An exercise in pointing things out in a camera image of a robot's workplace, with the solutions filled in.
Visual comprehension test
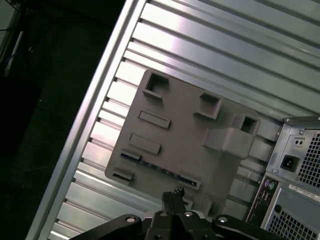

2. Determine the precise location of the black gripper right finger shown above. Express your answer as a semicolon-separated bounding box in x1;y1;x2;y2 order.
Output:
174;186;285;240

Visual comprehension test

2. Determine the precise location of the grey parts rack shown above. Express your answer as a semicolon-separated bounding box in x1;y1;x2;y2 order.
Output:
104;69;262;222

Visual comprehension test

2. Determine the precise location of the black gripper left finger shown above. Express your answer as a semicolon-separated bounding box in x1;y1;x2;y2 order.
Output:
82;191;179;240

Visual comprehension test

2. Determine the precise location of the black PC case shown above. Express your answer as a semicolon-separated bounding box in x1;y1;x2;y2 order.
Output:
246;116;320;240

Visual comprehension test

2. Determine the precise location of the grey power supply unit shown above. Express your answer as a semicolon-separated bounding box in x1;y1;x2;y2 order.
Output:
279;124;320;182

